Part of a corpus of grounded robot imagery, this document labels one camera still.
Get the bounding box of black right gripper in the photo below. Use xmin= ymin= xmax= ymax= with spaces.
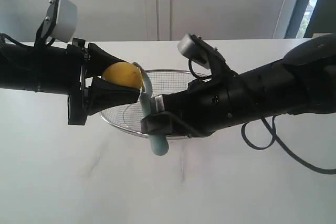
xmin=140 ymin=72 xmax=244 ymax=137

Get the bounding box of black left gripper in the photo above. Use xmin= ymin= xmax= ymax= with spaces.
xmin=67 ymin=38 xmax=140 ymax=126

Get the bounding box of yellow lemon with sticker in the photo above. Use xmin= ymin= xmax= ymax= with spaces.
xmin=101 ymin=62 xmax=142 ymax=90

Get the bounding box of teal handled peeler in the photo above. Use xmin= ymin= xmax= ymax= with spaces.
xmin=133 ymin=62 xmax=169 ymax=156

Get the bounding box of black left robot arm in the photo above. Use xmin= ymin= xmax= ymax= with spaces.
xmin=1 ymin=34 xmax=140 ymax=125

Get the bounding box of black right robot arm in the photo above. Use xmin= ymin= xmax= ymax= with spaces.
xmin=141 ymin=34 xmax=335 ymax=137

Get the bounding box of oval steel mesh basket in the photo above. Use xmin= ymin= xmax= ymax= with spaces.
xmin=99 ymin=69 xmax=195 ymax=138

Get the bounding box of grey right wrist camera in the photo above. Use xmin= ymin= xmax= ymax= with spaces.
xmin=177 ymin=34 xmax=225 ymax=69

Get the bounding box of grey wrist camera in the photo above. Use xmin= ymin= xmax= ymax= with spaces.
xmin=34 ymin=0 xmax=78 ymax=48
xmin=177 ymin=34 xmax=225 ymax=69

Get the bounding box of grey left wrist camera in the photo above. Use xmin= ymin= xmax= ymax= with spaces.
xmin=34 ymin=0 xmax=78 ymax=48

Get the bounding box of black right camera cable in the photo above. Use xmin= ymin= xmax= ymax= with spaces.
xmin=188 ymin=58 xmax=336 ymax=175

